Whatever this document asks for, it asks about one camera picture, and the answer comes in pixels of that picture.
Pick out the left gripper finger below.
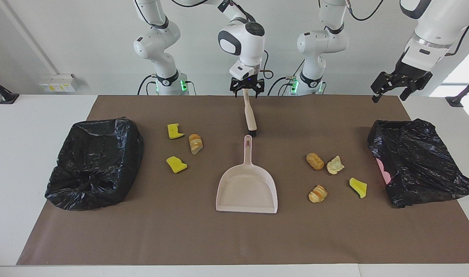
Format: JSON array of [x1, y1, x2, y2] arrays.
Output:
[[371, 72, 397, 103], [400, 72, 433, 101]]

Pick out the beige hand brush black bristles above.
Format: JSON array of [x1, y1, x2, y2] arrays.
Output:
[[243, 92, 258, 138]]

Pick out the striped toy croissant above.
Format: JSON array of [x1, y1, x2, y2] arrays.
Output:
[[188, 133, 204, 155], [308, 185, 328, 204]]

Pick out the notched yellow sponge piece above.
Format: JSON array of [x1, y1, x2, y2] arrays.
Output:
[[167, 123, 185, 140]]

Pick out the brown bread roll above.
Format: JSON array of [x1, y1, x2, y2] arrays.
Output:
[[306, 152, 325, 171]]

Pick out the yellow sponge chunk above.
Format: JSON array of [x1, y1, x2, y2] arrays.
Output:
[[166, 156, 188, 174]]

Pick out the pale ridged bread piece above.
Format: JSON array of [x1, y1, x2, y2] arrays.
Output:
[[327, 155, 345, 175]]

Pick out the beige plastic dustpan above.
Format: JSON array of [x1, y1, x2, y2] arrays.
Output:
[[215, 135, 278, 214]]

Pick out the yellow sponge wedge green edge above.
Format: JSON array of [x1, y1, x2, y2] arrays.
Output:
[[349, 177, 368, 199]]

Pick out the bin lined with black bag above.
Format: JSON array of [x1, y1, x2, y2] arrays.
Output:
[[45, 117, 145, 211]]

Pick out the right black garbage bag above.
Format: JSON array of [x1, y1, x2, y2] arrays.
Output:
[[367, 118, 469, 208]]

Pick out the brown paper table mat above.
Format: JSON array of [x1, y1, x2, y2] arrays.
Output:
[[16, 95, 469, 266]]

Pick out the left arm base cable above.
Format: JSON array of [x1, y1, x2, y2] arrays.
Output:
[[267, 75, 298, 96]]

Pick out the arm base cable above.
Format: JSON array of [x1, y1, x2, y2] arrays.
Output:
[[267, 75, 298, 96], [137, 74, 158, 96]]

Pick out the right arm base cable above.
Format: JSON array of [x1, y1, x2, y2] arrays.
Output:
[[137, 74, 158, 96]]

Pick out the white wall socket box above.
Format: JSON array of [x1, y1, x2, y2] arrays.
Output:
[[39, 74, 78, 93]]

